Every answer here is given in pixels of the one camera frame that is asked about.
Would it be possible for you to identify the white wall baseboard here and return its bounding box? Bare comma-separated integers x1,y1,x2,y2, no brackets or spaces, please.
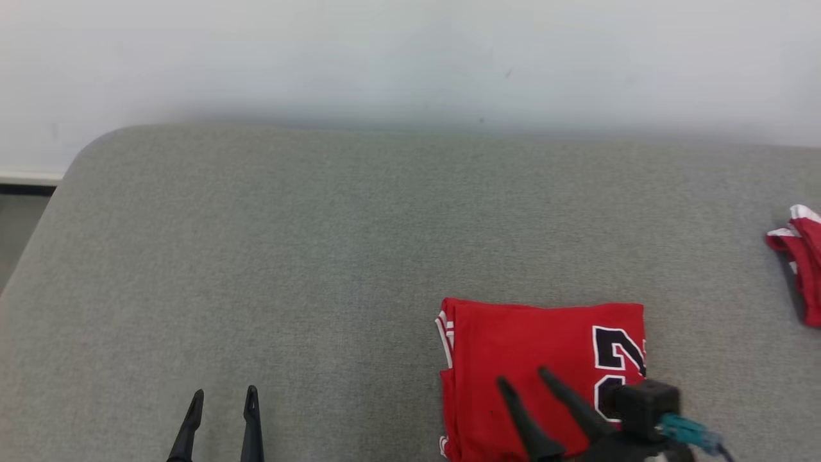
0,168,66,187

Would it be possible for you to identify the red white number jersey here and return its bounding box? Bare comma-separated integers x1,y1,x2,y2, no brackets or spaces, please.
435,297,647,462

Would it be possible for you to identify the red shorts white stripe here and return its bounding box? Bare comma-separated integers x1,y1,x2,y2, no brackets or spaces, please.
765,204,821,329

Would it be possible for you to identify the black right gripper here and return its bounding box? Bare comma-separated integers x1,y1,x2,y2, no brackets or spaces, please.
497,367,697,462

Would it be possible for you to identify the teal cable connector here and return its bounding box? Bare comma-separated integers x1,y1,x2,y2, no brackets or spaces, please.
657,414,723,454

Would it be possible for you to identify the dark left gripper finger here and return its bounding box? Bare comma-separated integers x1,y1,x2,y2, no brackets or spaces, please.
167,389,205,462
241,385,265,462

